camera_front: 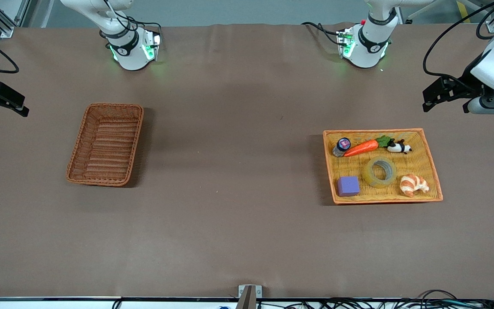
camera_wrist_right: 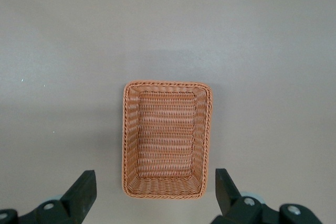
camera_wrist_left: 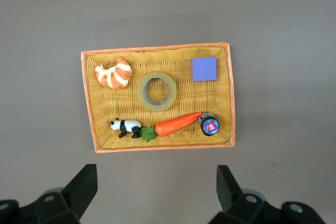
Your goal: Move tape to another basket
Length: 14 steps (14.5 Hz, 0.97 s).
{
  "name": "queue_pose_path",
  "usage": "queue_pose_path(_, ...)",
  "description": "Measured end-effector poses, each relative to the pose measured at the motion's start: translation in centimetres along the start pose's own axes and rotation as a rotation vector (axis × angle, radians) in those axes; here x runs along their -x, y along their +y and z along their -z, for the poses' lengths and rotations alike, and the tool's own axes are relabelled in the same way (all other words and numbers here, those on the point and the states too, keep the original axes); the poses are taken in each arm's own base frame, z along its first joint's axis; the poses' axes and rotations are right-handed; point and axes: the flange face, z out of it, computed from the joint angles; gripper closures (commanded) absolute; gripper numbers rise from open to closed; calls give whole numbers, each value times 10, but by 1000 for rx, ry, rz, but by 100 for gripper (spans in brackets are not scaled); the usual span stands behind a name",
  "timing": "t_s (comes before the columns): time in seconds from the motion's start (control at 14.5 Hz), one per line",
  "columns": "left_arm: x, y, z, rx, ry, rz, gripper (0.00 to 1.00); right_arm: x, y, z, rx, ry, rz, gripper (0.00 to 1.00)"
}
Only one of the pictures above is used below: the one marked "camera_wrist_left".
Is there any yellow wicker basket orange rim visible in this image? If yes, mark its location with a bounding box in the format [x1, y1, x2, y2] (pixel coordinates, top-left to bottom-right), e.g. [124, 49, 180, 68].
[79, 41, 236, 154]

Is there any toy croissant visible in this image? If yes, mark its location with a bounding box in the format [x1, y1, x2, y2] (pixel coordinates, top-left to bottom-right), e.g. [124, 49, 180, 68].
[94, 56, 132, 90]

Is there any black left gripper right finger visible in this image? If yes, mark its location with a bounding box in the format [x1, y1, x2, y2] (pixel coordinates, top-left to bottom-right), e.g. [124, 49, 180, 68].
[208, 165, 326, 224]

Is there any small jar with red label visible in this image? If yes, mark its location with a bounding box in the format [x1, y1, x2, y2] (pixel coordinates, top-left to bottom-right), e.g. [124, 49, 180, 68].
[198, 111, 220, 137]

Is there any toy panda figure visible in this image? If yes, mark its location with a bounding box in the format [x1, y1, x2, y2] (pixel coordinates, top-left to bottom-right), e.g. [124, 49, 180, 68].
[110, 118, 142, 139]

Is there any toy orange carrot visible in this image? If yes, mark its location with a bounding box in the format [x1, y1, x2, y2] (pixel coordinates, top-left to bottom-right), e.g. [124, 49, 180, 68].
[138, 111, 203, 143]

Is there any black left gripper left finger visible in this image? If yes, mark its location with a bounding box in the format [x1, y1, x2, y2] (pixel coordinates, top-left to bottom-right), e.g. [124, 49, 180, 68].
[0, 164, 98, 224]

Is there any purple cube block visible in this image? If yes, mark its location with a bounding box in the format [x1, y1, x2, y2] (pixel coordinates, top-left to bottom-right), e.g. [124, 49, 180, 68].
[190, 56, 218, 82]

